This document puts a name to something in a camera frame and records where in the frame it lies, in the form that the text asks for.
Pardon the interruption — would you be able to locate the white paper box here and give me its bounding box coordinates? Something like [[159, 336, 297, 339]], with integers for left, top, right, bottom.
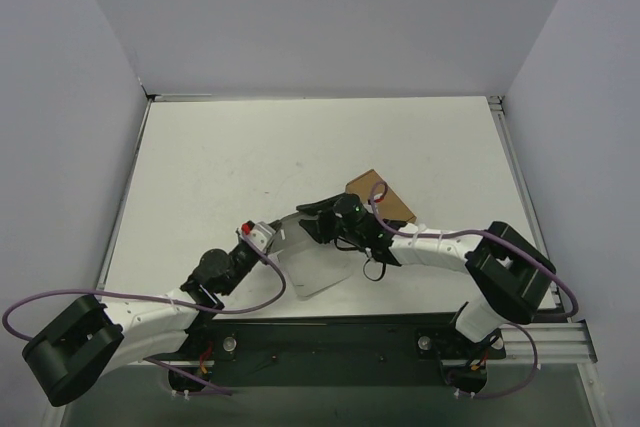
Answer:
[[271, 214, 356, 299]]

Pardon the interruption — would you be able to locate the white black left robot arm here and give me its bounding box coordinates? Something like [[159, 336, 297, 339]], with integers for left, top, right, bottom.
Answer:
[[22, 237, 270, 407]]

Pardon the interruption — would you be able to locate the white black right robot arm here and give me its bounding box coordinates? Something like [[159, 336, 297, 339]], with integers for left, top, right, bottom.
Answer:
[[296, 193, 556, 343]]

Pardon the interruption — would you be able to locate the brown folded cardboard box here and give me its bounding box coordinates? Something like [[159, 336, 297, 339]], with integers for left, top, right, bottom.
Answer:
[[345, 169, 416, 223]]

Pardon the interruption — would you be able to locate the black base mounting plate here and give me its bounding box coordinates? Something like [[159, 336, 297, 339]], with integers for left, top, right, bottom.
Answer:
[[158, 313, 506, 395]]

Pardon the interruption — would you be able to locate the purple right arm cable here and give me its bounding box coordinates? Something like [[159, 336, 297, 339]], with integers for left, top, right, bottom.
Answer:
[[368, 180, 581, 401]]

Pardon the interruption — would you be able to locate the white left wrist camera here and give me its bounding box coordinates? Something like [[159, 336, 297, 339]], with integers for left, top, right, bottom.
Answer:
[[240, 222, 277, 253]]

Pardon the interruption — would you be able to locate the aluminium table frame rail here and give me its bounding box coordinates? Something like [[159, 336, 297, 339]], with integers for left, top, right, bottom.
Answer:
[[486, 95, 598, 364]]

